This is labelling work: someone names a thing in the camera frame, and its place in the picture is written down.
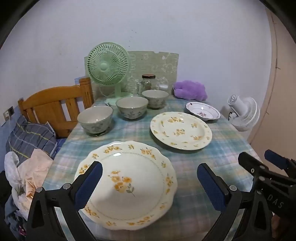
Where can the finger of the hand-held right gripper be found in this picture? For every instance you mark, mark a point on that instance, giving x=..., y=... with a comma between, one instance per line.
x=275, y=160
x=249, y=162

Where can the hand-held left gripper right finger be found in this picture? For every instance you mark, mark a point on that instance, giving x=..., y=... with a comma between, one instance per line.
x=210, y=187

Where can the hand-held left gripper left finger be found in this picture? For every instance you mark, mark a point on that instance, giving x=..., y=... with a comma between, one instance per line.
x=89, y=185

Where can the scalloped yellow floral plate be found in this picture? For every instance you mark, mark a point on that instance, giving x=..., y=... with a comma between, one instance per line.
x=129, y=162

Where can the round yellow floral plate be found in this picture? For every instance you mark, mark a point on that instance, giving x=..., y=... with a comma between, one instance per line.
x=182, y=139

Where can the grey floral ceramic bowl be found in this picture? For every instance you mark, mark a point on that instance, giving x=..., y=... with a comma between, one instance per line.
x=155, y=102
x=94, y=127
x=131, y=113

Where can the white plate with red pattern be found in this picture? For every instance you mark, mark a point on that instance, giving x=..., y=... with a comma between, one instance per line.
x=203, y=111

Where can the white fan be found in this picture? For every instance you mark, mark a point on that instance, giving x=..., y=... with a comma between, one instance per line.
x=245, y=113

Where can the white pink cloth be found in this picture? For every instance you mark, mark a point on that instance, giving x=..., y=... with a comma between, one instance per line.
x=34, y=166

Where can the beige door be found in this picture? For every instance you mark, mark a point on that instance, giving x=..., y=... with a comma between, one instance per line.
x=277, y=92

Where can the plaid tablecloth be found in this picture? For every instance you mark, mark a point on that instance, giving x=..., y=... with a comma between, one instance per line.
x=138, y=132

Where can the blue grey plaid cloth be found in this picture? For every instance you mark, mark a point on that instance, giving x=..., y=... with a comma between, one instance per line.
x=30, y=136

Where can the purple plush toy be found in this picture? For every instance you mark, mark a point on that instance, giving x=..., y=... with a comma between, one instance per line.
x=189, y=90

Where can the wooden chair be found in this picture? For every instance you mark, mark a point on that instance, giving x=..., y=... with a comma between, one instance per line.
x=46, y=97

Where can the cotton swab container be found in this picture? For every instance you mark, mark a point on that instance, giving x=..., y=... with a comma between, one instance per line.
x=163, y=87

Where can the glass jar with dark lid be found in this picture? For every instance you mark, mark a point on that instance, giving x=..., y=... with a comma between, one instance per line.
x=148, y=84

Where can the green desk fan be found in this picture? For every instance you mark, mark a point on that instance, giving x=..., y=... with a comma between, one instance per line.
x=104, y=67

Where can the green patterned board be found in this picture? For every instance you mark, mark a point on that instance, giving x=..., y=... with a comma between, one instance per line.
x=148, y=64

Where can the wall outlet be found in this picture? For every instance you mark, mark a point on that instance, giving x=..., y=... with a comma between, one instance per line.
x=8, y=113

